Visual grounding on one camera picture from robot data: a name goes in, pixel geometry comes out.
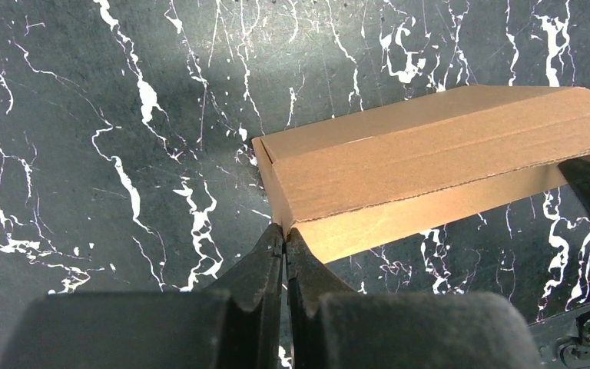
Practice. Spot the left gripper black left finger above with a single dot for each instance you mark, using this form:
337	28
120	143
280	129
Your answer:
232	323

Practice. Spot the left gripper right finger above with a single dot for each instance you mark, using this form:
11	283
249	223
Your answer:
334	326

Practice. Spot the brown cardboard box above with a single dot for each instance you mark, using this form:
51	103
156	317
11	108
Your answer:
352	183

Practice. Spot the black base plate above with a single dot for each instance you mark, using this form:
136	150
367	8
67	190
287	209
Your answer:
563	340

